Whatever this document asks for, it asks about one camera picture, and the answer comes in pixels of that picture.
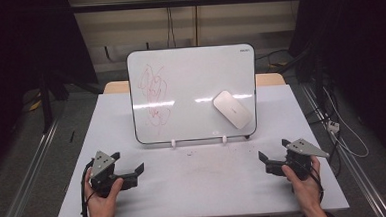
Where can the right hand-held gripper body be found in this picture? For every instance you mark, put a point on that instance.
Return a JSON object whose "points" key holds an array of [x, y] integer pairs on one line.
{"points": [[303, 149]]}

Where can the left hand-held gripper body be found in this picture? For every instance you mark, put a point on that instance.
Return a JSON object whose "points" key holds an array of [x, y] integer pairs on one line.
{"points": [[101, 165]]}

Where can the white whiteboard eraser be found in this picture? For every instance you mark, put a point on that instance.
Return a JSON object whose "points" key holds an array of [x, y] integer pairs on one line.
{"points": [[232, 109]]}

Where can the person's right hand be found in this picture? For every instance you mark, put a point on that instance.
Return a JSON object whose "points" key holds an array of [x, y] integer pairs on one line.
{"points": [[307, 192]]}

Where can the person's left hand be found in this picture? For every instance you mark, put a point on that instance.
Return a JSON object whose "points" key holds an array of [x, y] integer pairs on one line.
{"points": [[101, 208]]}

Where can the black whiteboard foot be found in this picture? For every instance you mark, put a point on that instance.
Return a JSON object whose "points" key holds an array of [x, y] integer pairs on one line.
{"points": [[247, 136]]}

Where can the small black stick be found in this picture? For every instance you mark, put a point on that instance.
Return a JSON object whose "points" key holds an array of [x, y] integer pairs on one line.
{"points": [[72, 136]]}

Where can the white whiteboard stand clip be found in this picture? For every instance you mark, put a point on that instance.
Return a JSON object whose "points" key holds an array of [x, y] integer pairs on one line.
{"points": [[173, 143], [224, 139]]}

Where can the wooden table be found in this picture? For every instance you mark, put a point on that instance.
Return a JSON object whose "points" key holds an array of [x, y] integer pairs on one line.
{"points": [[116, 87]]}

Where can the white table cover sheet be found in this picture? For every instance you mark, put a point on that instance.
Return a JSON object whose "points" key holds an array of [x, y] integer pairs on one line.
{"points": [[201, 188]]}

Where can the black metal stand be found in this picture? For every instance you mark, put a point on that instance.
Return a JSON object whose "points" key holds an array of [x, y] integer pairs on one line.
{"points": [[46, 102]]}

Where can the white whiteboard with black rim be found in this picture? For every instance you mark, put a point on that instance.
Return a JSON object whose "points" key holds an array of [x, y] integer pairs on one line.
{"points": [[192, 75]]}

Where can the black curtain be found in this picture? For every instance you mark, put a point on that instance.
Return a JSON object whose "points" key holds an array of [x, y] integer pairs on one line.
{"points": [[20, 40], [361, 39]]}

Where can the black horizontal bar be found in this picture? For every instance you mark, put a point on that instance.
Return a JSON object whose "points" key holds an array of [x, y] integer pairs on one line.
{"points": [[182, 2]]}

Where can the aluminium floor rail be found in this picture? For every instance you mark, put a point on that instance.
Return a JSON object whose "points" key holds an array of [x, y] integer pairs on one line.
{"points": [[28, 184], [361, 179]]}

